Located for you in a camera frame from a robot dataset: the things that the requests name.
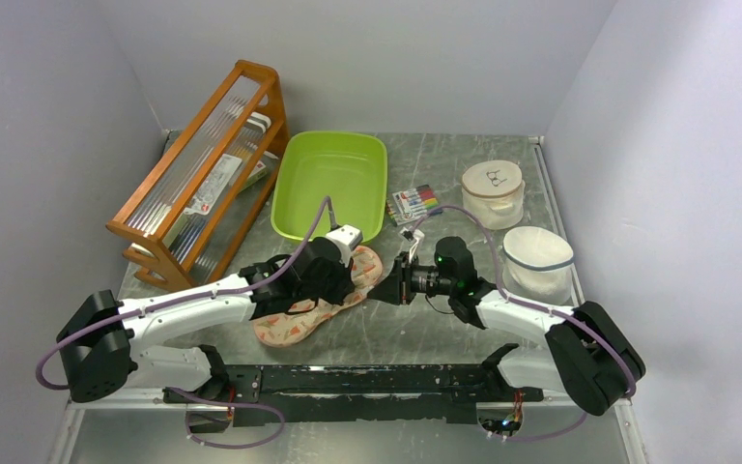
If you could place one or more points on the floral mesh laundry bag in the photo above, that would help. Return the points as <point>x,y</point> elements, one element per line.
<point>284,330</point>

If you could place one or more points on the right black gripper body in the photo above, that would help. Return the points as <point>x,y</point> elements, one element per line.
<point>419,278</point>

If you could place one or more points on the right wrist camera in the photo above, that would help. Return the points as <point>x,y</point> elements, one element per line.
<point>414,237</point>

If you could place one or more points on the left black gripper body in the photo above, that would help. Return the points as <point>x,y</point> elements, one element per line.
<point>330,288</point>

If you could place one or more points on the marker pen pack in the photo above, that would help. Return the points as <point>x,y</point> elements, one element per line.
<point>406,206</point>

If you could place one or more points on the white cylindrical mesh bag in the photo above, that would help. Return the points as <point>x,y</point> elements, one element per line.
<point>493,191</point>

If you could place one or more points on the wooden rack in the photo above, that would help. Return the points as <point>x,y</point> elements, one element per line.
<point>244,117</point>

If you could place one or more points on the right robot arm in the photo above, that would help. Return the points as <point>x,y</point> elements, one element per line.
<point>577,350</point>

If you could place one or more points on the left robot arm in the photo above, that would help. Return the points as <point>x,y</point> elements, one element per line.
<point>111,344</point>

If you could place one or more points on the green plastic tub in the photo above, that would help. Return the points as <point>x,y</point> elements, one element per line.
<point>348,167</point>

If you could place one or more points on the white round mesh bag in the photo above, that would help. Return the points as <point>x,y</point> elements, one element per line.
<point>538,265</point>

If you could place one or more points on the booklet in rack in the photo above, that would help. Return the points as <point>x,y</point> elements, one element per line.
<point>220,178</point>

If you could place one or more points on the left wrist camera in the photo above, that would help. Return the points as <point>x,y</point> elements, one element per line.
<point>346,238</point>

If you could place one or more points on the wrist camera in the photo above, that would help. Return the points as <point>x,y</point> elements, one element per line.
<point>346,238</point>
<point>414,237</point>

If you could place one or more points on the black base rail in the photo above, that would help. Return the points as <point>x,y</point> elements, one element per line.
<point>382,392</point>

